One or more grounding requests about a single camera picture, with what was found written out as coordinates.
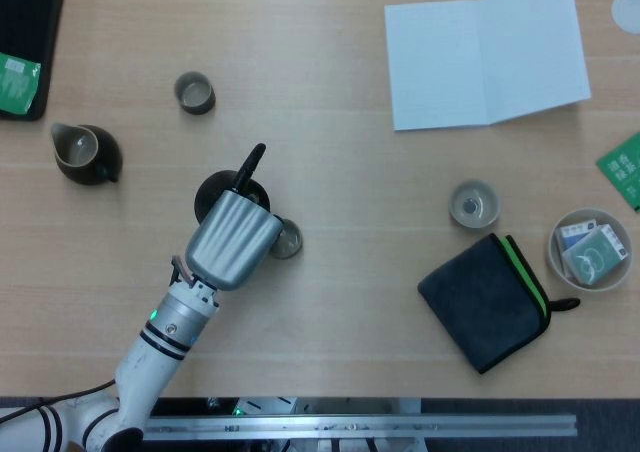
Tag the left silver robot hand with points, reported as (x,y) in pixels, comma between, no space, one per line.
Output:
(230,242)

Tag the black cast iron teapot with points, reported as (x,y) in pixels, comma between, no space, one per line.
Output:
(212,197)

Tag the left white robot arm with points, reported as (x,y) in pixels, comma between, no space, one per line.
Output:
(145,367)

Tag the small cup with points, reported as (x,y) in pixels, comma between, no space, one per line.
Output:
(194,91)
(474,206)
(292,244)

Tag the black ceramic pitcher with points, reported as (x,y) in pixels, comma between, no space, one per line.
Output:
(109,147)

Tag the grey cloth with green trim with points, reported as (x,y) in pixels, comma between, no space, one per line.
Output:
(480,297)

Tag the green sachet with white label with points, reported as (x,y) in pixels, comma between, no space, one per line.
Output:
(17,87)

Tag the open white notebook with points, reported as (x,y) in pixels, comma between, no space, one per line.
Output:
(435,62)

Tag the black tray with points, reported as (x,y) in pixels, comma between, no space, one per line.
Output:
(30,17)

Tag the beige round bowl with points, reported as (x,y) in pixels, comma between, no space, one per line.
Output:
(554,264)

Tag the blue white tea packet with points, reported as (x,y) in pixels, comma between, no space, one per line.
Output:
(571,234)

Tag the teal tea packet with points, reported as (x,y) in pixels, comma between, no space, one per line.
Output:
(592,259)

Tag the green tea sachet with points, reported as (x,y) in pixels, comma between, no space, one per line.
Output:
(625,167)

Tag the aluminium rail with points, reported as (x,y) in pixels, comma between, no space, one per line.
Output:
(350,427)

